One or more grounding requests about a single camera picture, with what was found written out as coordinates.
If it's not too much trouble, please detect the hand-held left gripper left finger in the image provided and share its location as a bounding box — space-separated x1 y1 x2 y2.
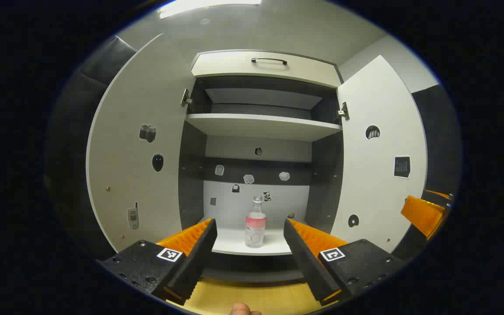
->
97 218 218 306

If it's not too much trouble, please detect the black drawer handle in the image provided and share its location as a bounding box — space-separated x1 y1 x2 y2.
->
251 57 288 66

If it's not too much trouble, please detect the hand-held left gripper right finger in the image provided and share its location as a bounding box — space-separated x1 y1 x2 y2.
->
283 218 406 307

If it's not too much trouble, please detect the white cabinet door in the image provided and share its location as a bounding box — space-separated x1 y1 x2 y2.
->
86 33 198 254
330 55 428 254

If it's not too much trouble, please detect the white cabinet drawer front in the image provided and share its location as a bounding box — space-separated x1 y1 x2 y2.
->
191 50 342 89

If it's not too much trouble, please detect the ceiling light panel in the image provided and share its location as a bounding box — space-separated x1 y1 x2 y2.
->
158 0 262 19

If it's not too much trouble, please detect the white grey cabinet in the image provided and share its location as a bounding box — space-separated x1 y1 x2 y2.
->
178 49 344 283

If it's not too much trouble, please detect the white cabinet shelf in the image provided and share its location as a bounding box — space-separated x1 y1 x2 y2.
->
185 113 342 142

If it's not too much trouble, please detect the clear bottle pink label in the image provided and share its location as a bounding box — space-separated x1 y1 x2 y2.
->
245 196 266 249

